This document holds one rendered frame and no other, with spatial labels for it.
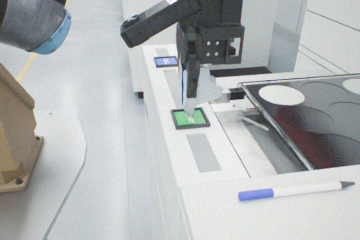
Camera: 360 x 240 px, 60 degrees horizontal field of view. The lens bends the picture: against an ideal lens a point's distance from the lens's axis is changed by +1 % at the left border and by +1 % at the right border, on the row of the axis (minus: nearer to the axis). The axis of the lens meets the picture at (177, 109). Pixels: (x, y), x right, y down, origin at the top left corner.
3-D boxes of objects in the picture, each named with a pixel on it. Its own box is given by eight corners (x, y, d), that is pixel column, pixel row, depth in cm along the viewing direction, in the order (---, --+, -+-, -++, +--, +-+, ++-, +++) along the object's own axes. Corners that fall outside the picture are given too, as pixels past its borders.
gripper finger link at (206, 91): (223, 122, 49) (228, 67, 44) (185, 126, 48) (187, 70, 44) (217, 112, 52) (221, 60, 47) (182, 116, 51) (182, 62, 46)
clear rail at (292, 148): (241, 86, 79) (242, 81, 78) (331, 193, 47) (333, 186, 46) (235, 86, 79) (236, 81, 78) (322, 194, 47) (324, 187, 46)
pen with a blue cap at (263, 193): (352, 177, 37) (238, 190, 35) (358, 182, 36) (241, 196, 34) (350, 183, 38) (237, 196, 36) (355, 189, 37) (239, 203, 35)
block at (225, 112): (236, 112, 69) (238, 100, 68) (242, 120, 66) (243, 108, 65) (201, 116, 68) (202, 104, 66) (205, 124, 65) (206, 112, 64)
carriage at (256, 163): (223, 105, 78) (224, 95, 77) (298, 222, 47) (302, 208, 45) (192, 108, 77) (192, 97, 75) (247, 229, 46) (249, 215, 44)
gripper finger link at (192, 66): (198, 102, 45) (201, 42, 40) (188, 103, 45) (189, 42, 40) (192, 87, 49) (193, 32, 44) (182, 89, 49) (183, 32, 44)
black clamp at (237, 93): (241, 95, 76) (242, 85, 75) (244, 99, 74) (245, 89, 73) (226, 96, 75) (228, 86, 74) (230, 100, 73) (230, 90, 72)
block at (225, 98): (225, 96, 76) (226, 85, 74) (229, 103, 73) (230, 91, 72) (193, 99, 75) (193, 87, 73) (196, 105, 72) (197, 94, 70)
